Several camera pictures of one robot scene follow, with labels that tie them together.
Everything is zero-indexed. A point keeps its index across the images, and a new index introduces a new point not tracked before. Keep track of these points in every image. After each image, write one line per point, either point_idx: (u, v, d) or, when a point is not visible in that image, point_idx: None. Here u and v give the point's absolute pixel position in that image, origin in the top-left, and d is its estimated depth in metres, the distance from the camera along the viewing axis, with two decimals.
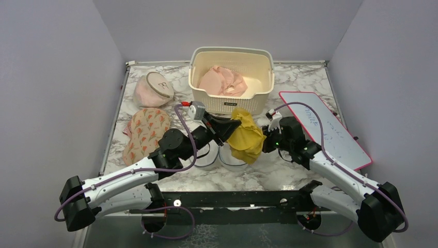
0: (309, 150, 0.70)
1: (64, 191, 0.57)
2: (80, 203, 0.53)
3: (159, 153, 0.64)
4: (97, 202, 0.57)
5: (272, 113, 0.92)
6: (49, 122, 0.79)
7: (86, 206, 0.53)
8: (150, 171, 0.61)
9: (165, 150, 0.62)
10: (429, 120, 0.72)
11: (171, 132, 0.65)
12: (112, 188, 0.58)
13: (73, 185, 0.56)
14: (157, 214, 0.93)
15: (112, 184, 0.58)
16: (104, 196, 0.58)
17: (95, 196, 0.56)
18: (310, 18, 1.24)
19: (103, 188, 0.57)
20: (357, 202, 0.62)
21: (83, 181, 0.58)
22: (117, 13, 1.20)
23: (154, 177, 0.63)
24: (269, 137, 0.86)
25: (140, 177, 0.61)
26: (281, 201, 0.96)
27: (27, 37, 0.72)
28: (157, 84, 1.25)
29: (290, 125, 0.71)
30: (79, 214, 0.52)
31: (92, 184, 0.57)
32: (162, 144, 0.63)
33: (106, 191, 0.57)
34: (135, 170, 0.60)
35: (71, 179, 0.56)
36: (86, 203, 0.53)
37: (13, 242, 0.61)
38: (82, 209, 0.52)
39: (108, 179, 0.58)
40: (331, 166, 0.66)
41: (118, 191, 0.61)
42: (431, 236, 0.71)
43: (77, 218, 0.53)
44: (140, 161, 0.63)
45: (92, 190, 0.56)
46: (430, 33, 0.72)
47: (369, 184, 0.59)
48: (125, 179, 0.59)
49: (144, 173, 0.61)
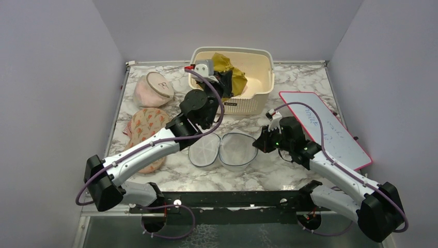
0: (310, 150, 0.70)
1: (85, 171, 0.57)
2: (104, 181, 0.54)
3: (177, 122, 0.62)
4: (121, 179, 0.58)
5: (272, 113, 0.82)
6: (50, 123, 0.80)
7: (111, 184, 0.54)
8: (171, 141, 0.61)
9: (188, 111, 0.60)
10: (428, 120, 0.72)
11: (192, 93, 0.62)
12: (134, 164, 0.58)
13: (94, 164, 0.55)
14: (157, 214, 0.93)
15: (133, 158, 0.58)
16: (126, 172, 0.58)
17: (118, 173, 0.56)
18: (310, 18, 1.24)
19: (124, 165, 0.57)
20: (357, 202, 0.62)
21: (103, 159, 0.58)
22: (118, 13, 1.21)
23: (175, 147, 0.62)
24: (269, 137, 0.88)
25: (159, 149, 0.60)
26: (281, 201, 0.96)
27: (28, 37, 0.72)
28: (157, 84, 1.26)
29: (290, 125, 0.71)
30: (105, 192, 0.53)
31: (113, 161, 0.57)
32: (185, 107, 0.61)
33: (128, 167, 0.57)
34: (154, 142, 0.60)
35: (91, 158, 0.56)
36: (110, 181, 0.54)
37: (12, 242, 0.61)
38: (108, 186, 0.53)
39: (129, 154, 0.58)
40: (331, 166, 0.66)
41: (140, 166, 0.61)
42: (431, 236, 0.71)
43: (103, 196, 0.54)
44: (158, 134, 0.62)
45: (114, 168, 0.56)
46: (430, 33, 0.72)
47: (369, 184, 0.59)
48: (145, 152, 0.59)
49: (164, 144, 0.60)
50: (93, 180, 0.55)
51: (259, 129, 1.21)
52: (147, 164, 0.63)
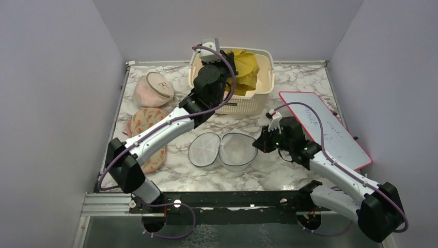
0: (310, 150, 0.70)
1: (108, 154, 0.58)
2: (128, 160, 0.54)
3: (189, 101, 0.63)
4: (145, 157, 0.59)
5: (272, 113, 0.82)
6: (50, 123, 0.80)
7: (135, 163, 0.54)
8: (186, 119, 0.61)
9: (204, 86, 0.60)
10: (428, 120, 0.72)
11: (204, 70, 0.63)
12: (154, 142, 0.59)
13: (115, 146, 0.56)
14: (157, 214, 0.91)
15: (153, 137, 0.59)
16: (149, 151, 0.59)
17: (140, 152, 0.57)
18: (310, 18, 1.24)
19: (146, 143, 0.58)
20: (357, 202, 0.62)
21: (124, 141, 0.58)
22: (118, 14, 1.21)
23: (191, 124, 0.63)
24: (269, 137, 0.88)
25: (177, 127, 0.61)
26: (281, 201, 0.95)
27: (28, 37, 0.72)
28: (157, 84, 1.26)
29: (290, 125, 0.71)
30: (130, 170, 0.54)
31: (134, 141, 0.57)
32: (198, 83, 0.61)
33: (150, 145, 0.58)
34: (171, 120, 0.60)
35: (112, 141, 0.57)
36: (134, 160, 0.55)
37: (13, 242, 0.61)
38: (133, 165, 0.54)
39: (149, 133, 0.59)
40: (331, 166, 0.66)
41: (160, 144, 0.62)
42: (431, 236, 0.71)
43: (130, 174, 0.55)
44: (173, 112, 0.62)
45: (137, 147, 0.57)
46: (429, 33, 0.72)
47: (368, 184, 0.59)
48: (165, 131, 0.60)
49: (181, 122, 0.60)
50: (117, 160, 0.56)
51: (259, 129, 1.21)
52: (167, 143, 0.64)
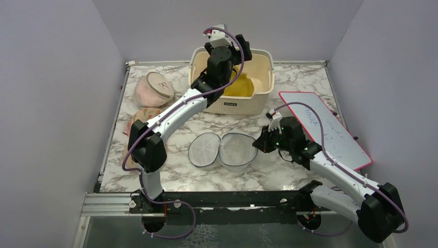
0: (310, 150, 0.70)
1: (131, 137, 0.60)
2: (153, 138, 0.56)
3: (199, 82, 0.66)
4: (167, 135, 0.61)
5: (272, 113, 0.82)
6: (49, 124, 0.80)
7: (159, 139, 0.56)
8: (200, 97, 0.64)
9: (218, 63, 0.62)
10: (428, 120, 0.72)
11: (216, 51, 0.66)
12: (174, 121, 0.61)
13: (139, 127, 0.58)
14: (157, 214, 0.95)
15: (173, 117, 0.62)
16: (169, 130, 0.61)
17: (163, 130, 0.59)
18: (310, 18, 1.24)
19: (167, 122, 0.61)
20: (357, 202, 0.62)
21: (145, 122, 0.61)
22: (118, 14, 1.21)
23: (204, 103, 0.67)
24: (269, 138, 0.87)
25: (192, 106, 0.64)
26: (281, 201, 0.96)
27: (27, 37, 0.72)
28: (157, 84, 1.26)
29: (291, 125, 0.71)
30: (156, 147, 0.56)
31: (156, 121, 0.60)
32: (213, 60, 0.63)
33: (170, 124, 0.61)
34: (187, 100, 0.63)
35: (135, 123, 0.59)
36: (158, 137, 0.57)
37: (12, 243, 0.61)
38: (158, 141, 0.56)
39: (168, 112, 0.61)
40: (331, 166, 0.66)
41: (179, 124, 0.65)
42: (431, 236, 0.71)
43: (155, 151, 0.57)
44: (186, 94, 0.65)
45: (159, 126, 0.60)
46: (429, 32, 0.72)
47: (369, 184, 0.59)
48: (182, 110, 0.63)
49: (195, 101, 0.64)
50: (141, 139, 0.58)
51: (259, 129, 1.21)
52: (184, 123, 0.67)
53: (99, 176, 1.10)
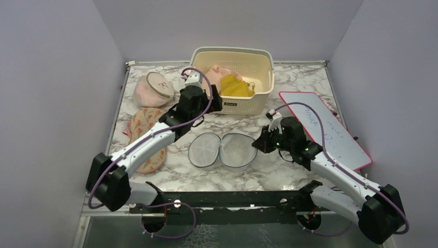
0: (310, 151, 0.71)
1: (93, 172, 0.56)
2: (116, 173, 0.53)
3: (167, 117, 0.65)
4: (132, 170, 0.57)
5: (272, 113, 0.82)
6: (50, 123, 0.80)
7: (124, 174, 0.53)
8: (168, 130, 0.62)
9: (190, 97, 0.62)
10: (429, 120, 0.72)
11: (191, 87, 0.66)
12: (141, 153, 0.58)
13: (101, 160, 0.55)
14: (157, 214, 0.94)
15: (139, 149, 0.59)
16: (135, 163, 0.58)
17: (128, 163, 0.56)
18: (310, 18, 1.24)
19: (133, 155, 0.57)
20: (358, 203, 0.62)
21: (109, 154, 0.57)
22: (117, 13, 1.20)
23: (172, 137, 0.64)
24: (269, 138, 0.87)
25: (160, 139, 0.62)
26: (281, 201, 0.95)
27: (27, 37, 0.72)
28: (157, 84, 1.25)
29: (292, 125, 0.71)
30: (120, 182, 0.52)
31: (121, 154, 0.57)
32: (185, 95, 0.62)
33: (137, 157, 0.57)
34: (155, 133, 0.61)
35: (96, 157, 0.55)
36: (123, 171, 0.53)
37: (12, 242, 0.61)
38: (123, 176, 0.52)
39: (134, 145, 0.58)
40: (332, 167, 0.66)
41: (145, 157, 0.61)
42: (431, 236, 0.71)
43: (119, 186, 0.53)
44: (154, 127, 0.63)
45: (124, 159, 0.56)
46: (429, 32, 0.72)
47: (369, 185, 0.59)
48: (149, 143, 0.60)
49: (163, 134, 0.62)
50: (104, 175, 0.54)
51: (259, 129, 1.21)
52: (150, 156, 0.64)
53: None
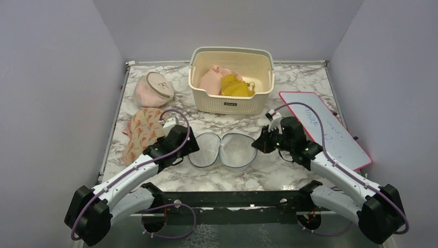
0: (311, 151, 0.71)
1: (74, 206, 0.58)
2: (97, 206, 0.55)
3: (152, 149, 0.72)
4: (113, 203, 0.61)
5: (272, 113, 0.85)
6: (49, 123, 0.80)
7: (105, 207, 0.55)
8: (151, 163, 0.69)
9: (180, 132, 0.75)
10: (429, 119, 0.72)
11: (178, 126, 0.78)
12: (123, 187, 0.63)
13: (83, 194, 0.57)
14: (157, 214, 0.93)
15: (121, 183, 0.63)
16: (117, 197, 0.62)
17: (110, 197, 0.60)
18: (310, 18, 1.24)
19: (115, 188, 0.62)
20: (358, 203, 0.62)
21: (92, 188, 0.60)
22: (117, 13, 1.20)
23: (154, 170, 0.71)
24: (269, 137, 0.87)
25: (143, 172, 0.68)
26: (281, 201, 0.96)
27: (27, 36, 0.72)
28: (157, 84, 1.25)
29: (292, 125, 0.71)
30: (102, 215, 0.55)
31: (104, 187, 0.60)
32: (175, 130, 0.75)
33: (119, 190, 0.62)
34: (138, 165, 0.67)
35: (78, 190, 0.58)
36: (104, 204, 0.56)
37: (12, 242, 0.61)
38: (104, 210, 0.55)
39: (116, 179, 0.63)
40: (332, 167, 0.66)
41: (127, 190, 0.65)
42: (431, 236, 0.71)
43: (99, 220, 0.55)
44: (138, 159, 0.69)
45: (106, 192, 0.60)
46: (430, 32, 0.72)
47: (369, 185, 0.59)
48: (131, 176, 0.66)
49: (146, 167, 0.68)
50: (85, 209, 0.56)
51: (259, 129, 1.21)
52: (131, 189, 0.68)
53: (99, 176, 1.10)
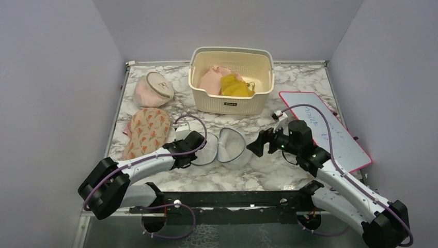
0: (317, 157, 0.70)
1: (95, 175, 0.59)
2: (119, 179, 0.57)
3: (171, 145, 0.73)
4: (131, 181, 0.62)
5: (279, 114, 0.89)
6: (49, 123, 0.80)
7: (126, 181, 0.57)
8: (170, 156, 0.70)
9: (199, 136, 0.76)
10: (429, 119, 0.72)
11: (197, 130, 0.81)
12: (143, 168, 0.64)
13: (108, 165, 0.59)
14: (157, 214, 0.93)
15: (142, 164, 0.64)
16: (136, 176, 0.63)
17: (132, 173, 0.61)
18: (310, 19, 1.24)
19: (137, 167, 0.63)
20: (365, 216, 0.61)
21: (116, 161, 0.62)
22: (117, 13, 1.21)
23: (169, 164, 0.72)
24: (274, 138, 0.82)
25: (162, 161, 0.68)
26: (281, 201, 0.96)
27: (27, 36, 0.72)
28: (157, 84, 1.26)
29: (300, 130, 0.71)
30: (120, 188, 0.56)
31: (128, 163, 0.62)
32: (194, 134, 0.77)
33: (139, 170, 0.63)
34: (159, 154, 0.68)
35: (104, 160, 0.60)
36: (125, 178, 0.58)
37: (13, 241, 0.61)
38: (124, 183, 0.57)
39: (139, 159, 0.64)
40: (341, 177, 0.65)
41: (143, 175, 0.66)
42: (433, 237, 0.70)
43: (117, 194, 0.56)
44: (158, 150, 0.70)
45: (128, 169, 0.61)
46: (429, 32, 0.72)
47: (379, 201, 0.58)
48: (151, 162, 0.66)
49: (166, 157, 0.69)
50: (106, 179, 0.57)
51: (258, 129, 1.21)
52: (145, 175, 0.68)
53: None
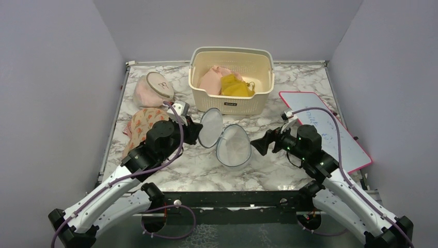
0: (326, 166, 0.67)
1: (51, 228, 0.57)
2: (66, 234, 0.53)
3: (132, 156, 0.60)
4: (88, 225, 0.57)
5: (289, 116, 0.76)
6: (49, 123, 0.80)
7: (72, 237, 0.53)
8: (127, 178, 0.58)
9: (156, 139, 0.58)
10: (428, 119, 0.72)
11: (160, 123, 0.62)
12: (94, 209, 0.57)
13: (54, 219, 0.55)
14: (157, 214, 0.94)
15: (93, 204, 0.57)
16: (90, 219, 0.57)
17: (79, 222, 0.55)
18: (309, 18, 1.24)
19: (85, 212, 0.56)
20: (369, 229, 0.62)
21: (63, 211, 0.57)
22: (117, 13, 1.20)
23: (136, 181, 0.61)
24: (281, 139, 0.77)
25: (119, 188, 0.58)
26: (281, 201, 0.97)
27: (28, 36, 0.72)
28: (157, 84, 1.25)
29: (311, 138, 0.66)
30: (69, 243, 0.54)
31: (73, 212, 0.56)
32: (151, 134, 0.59)
33: (89, 214, 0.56)
34: (111, 183, 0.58)
35: (50, 215, 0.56)
36: (72, 233, 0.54)
37: (13, 241, 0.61)
38: (71, 239, 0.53)
39: (87, 201, 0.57)
40: (349, 189, 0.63)
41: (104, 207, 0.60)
42: (433, 237, 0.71)
43: (71, 245, 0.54)
44: (114, 173, 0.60)
45: (75, 218, 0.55)
46: (429, 32, 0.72)
47: (387, 217, 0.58)
48: (104, 196, 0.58)
49: (121, 183, 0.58)
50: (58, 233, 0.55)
51: (258, 129, 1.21)
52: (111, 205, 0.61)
53: (99, 176, 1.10)
